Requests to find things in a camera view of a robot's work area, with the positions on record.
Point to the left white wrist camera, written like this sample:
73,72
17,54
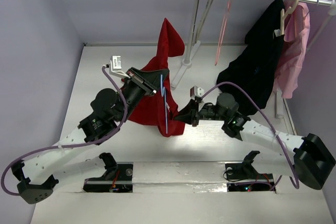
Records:
114,67

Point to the blue wire hanger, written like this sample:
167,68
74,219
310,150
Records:
165,104

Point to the wooden hanger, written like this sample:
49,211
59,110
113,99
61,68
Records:
284,13

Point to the white clothes rack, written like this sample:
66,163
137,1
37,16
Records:
193,42

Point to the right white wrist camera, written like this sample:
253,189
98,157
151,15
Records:
196,92

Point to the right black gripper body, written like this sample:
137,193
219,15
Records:
195,115

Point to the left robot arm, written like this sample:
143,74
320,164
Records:
41,171

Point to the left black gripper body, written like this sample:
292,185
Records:
138,86

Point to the pink wire hanger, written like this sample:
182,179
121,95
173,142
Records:
222,30

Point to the black t shirt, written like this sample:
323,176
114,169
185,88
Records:
254,69

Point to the pink shirt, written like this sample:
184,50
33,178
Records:
295,39

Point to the red t shirt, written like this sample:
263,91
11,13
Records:
150,110

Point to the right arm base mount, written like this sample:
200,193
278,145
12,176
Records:
242,176

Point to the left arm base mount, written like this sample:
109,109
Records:
117,177

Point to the grey plastic hanger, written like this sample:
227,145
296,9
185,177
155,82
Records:
203,19

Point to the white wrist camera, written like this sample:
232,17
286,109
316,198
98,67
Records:
196,92
114,67

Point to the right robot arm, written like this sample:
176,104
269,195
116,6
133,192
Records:
304,158

